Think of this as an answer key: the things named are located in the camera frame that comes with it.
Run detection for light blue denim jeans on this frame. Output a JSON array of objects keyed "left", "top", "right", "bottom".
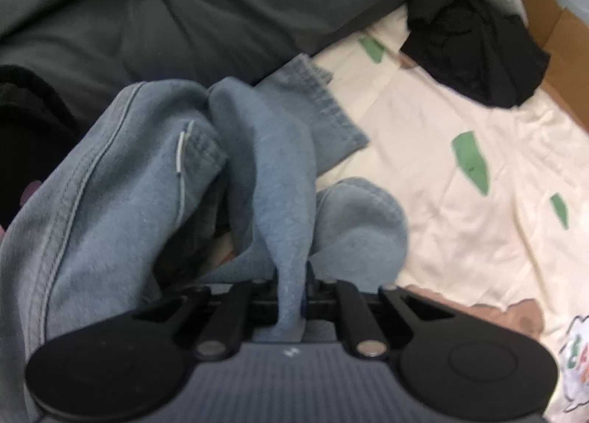
[{"left": 1, "top": 55, "right": 408, "bottom": 422}]

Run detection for cream bear print bedsheet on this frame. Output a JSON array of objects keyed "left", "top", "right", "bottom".
[{"left": 315, "top": 9, "right": 588, "bottom": 422}]

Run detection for black garment pile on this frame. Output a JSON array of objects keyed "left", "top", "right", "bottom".
[{"left": 400, "top": 0, "right": 550, "bottom": 109}]

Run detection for dark grey duvet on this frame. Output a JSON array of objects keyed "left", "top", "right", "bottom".
[{"left": 0, "top": 0, "right": 438, "bottom": 130}]

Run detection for flattened brown cardboard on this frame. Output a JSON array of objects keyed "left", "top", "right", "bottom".
[{"left": 522, "top": 0, "right": 588, "bottom": 129}]

